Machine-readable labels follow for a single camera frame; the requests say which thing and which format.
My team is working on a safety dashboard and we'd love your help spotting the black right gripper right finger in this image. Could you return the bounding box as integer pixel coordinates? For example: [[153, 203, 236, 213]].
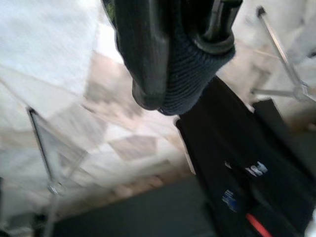
[[159, 0, 244, 116]]

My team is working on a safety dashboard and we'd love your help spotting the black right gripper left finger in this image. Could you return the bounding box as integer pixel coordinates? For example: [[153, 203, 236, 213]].
[[106, 0, 173, 111]]

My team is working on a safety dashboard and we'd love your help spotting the black shirt red collar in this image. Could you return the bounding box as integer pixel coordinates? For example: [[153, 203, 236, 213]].
[[175, 76, 316, 237]]

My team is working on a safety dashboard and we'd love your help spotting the silver metal clothes rack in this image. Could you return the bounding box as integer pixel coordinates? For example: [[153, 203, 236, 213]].
[[25, 5, 316, 237]]

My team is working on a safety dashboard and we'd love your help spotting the black low television console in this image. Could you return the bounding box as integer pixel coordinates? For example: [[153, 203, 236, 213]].
[[50, 176, 213, 237]]

